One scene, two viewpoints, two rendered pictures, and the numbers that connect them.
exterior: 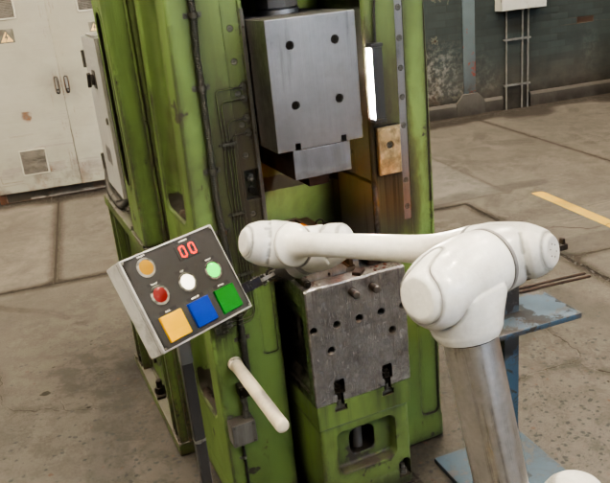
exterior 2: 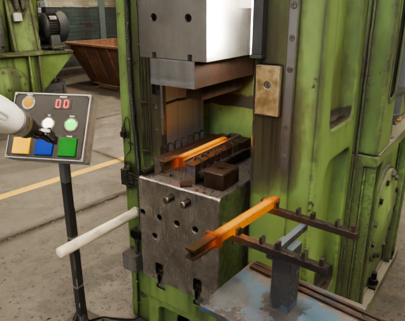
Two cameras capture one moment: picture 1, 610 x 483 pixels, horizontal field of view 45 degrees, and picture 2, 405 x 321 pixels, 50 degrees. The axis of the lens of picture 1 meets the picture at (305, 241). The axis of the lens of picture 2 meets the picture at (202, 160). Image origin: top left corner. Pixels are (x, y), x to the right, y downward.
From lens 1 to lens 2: 2.13 m
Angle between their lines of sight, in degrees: 53
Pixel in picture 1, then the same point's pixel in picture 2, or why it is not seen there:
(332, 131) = (180, 49)
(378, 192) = (255, 129)
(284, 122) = (144, 30)
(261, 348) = not seen: hidden behind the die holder
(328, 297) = (154, 191)
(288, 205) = (248, 124)
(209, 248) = (78, 109)
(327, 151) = (175, 66)
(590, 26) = not seen: outside the picture
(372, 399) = (184, 299)
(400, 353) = (209, 278)
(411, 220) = (286, 172)
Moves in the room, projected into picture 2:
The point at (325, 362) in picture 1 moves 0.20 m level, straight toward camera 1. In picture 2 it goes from (150, 242) to (102, 256)
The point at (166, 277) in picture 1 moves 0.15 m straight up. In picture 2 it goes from (36, 114) to (32, 77)
